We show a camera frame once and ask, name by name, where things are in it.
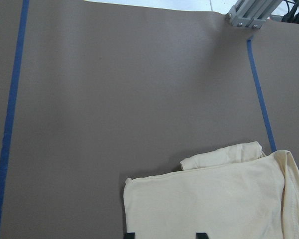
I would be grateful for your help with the grey aluminium frame post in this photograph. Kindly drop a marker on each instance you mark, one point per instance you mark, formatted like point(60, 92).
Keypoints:
point(251, 13)

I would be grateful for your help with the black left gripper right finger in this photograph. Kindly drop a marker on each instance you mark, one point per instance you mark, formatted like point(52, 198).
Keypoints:
point(201, 236)

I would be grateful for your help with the beige long-sleeve printed shirt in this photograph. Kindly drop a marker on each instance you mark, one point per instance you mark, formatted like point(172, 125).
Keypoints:
point(236, 192)

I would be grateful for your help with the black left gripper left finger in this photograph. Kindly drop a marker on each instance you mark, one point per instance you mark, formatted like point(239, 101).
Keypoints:
point(129, 236)

